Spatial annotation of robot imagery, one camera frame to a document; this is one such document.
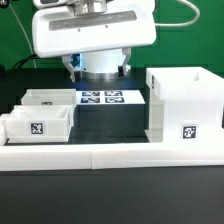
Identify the white front fence rail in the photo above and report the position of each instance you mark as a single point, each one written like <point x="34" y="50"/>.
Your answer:
<point x="109" y="156"/>

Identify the white drawer box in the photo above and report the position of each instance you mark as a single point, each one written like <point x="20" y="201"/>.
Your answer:
<point x="38" y="124"/>
<point x="49" y="97"/>

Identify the white drawer cabinet frame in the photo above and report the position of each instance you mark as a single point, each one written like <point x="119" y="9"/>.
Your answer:
<point x="186" y="105"/>

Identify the paper sheet with markers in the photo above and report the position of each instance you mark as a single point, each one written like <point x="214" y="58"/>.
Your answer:
<point x="109" y="97"/>

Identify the white fence rail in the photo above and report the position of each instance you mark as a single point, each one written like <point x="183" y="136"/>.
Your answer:
<point x="3" y="132"/>
<point x="109" y="156"/>

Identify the white rear drawer box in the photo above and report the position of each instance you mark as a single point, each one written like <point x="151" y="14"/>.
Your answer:
<point x="49" y="97"/>

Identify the white front drawer box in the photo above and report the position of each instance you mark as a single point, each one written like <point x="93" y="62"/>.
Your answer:
<point x="38" y="124"/>

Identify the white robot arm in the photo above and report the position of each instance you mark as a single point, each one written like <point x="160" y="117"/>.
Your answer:
<point x="98" y="64"/>

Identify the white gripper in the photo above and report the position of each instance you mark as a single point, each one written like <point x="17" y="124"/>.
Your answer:
<point x="58" y="30"/>

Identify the white left fence rail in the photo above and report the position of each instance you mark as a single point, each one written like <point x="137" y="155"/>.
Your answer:
<point x="3" y="132"/>

